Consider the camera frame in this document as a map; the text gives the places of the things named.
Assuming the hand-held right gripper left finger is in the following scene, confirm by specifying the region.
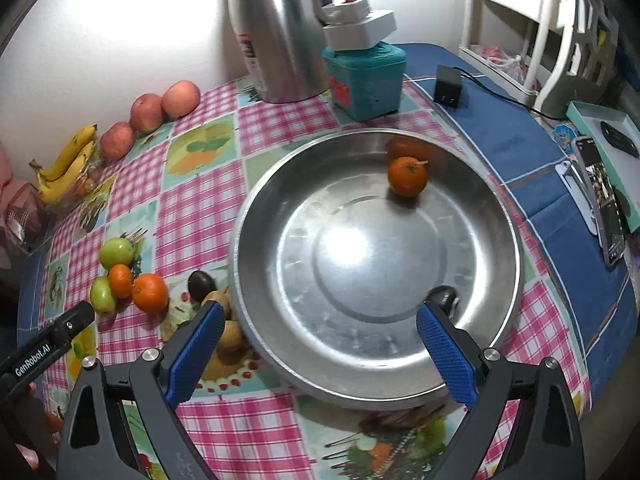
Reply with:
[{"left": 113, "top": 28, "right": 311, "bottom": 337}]
[{"left": 57, "top": 300, "right": 226, "bottom": 480}]

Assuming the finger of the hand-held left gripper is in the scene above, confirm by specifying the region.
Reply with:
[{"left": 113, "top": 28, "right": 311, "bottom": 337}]
[{"left": 47, "top": 301, "right": 96, "bottom": 347}]

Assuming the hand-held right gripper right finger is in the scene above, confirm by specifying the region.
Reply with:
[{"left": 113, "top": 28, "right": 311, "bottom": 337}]
[{"left": 416, "top": 285, "right": 586, "bottom": 480}]

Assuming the green mango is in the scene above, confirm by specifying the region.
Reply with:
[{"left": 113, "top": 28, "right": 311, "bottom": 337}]
[{"left": 90, "top": 276, "right": 118, "bottom": 317}]

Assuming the large brown fruit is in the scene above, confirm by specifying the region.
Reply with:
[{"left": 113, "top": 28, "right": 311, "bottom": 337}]
[{"left": 219, "top": 319, "right": 247, "bottom": 355}]

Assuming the small brown fruit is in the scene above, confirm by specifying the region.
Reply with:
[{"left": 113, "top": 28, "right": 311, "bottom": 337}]
[{"left": 201, "top": 290, "right": 233, "bottom": 322}]

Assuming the small orange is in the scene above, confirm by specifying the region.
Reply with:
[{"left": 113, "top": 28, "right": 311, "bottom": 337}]
[{"left": 108, "top": 264, "right": 135, "bottom": 300}]

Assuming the large orange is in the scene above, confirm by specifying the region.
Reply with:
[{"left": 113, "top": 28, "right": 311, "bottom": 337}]
[{"left": 131, "top": 273, "right": 170, "bottom": 313}]

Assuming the round steel basin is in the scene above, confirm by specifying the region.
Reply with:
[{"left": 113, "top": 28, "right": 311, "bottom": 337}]
[{"left": 229, "top": 129, "right": 526, "bottom": 411}]

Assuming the round green fruit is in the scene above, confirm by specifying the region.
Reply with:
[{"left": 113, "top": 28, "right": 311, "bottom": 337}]
[{"left": 99, "top": 237, "right": 137, "bottom": 271}]

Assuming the banana bunch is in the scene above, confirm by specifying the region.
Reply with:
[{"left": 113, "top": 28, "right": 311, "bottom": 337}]
[{"left": 29, "top": 124, "right": 98, "bottom": 205}]

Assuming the orange with stem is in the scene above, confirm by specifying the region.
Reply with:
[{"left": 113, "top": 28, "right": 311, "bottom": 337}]
[{"left": 387, "top": 156, "right": 429, "bottom": 198}]

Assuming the red apple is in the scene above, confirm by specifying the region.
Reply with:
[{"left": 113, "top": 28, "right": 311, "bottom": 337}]
[
  {"left": 130, "top": 92, "right": 165, "bottom": 135},
  {"left": 99, "top": 122, "right": 136, "bottom": 162},
  {"left": 161, "top": 81, "right": 202, "bottom": 119}
]

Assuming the white phone stand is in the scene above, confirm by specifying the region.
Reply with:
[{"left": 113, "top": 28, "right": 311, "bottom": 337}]
[{"left": 556, "top": 160, "right": 601, "bottom": 236}]

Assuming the smartphone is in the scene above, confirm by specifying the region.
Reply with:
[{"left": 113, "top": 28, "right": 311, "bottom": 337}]
[{"left": 570, "top": 136, "right": 628, "bottom": 267}]

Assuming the blue quilted cloth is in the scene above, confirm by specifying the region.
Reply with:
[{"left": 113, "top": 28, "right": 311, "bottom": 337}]
[{"left": 15, "top": 42, "right": 628, "bottom": 411}]

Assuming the round printed tin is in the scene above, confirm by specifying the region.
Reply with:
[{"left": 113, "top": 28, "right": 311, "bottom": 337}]
[{"left": 554, "top": 120, "right": 581, "bottom": 152}]

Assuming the black power adapter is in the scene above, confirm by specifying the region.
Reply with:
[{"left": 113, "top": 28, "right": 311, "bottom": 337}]
[{"left": 434, "top": 64, "right": 464, "bottom": 109}]

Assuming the black remote control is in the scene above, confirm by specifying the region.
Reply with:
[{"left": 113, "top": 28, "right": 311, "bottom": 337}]
[{"left": 597, "top": 121, "right": 640, "bottom": 157}]

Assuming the teal cardboard tray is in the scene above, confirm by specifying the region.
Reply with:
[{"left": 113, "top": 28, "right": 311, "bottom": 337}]
[{"left": 565, "top": 100, "right": 640, "bottom": 233}]

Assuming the teal storage box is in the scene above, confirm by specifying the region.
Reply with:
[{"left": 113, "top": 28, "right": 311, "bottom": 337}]
[{"left": 322, "top": 42, "right": 407, "bottom": 122}]

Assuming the plastic bag with red contents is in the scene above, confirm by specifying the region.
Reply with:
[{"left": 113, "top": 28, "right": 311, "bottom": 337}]
[{"left": 467, "top": 42, "right": 528, "bottom": 85}]

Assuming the steel thermos jug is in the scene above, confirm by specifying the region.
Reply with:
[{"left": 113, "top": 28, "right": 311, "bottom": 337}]
[{"left": 227, "top": 0, "right": 335, "bottom": 104}]

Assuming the white adapter block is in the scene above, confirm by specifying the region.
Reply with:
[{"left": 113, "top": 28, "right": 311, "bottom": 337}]
[{"left": 324, "top": 10, "right": 398, "bottom": 52}]

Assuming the white shelf rack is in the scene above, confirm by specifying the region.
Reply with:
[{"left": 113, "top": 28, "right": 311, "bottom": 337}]
[{"left": 457, "top": 0, "right": 556, "bottom": 98}]

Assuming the black cable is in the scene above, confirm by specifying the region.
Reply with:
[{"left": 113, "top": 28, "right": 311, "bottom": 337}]
[{"left": 460, "top": 72, "right": 571, "bottom": 122}]

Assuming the white socket with red switch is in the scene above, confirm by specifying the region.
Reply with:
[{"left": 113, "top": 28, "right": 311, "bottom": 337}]
[{"left": 320, "top": 0, "right": 372, "bottom": 26}]

